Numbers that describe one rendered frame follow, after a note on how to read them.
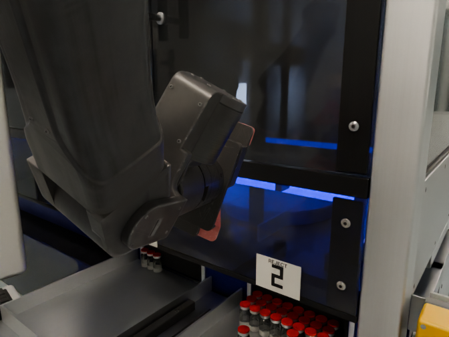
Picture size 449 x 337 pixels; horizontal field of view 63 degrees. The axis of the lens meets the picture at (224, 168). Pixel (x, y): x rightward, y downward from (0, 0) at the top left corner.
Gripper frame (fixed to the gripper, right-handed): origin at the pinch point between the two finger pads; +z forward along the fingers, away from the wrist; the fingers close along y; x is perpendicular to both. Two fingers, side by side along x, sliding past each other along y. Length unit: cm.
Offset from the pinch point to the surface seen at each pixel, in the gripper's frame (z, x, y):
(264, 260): 14.9, 7.7, 14.7
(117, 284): 26, -23, 40
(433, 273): 56, 44, 15
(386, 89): 5.6, 15.0, -16.8
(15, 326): 5, -30, 44
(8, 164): 30, -66, 27
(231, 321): 20.6, 5.7, 31.4
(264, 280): 15.3, 9.1, 18.1
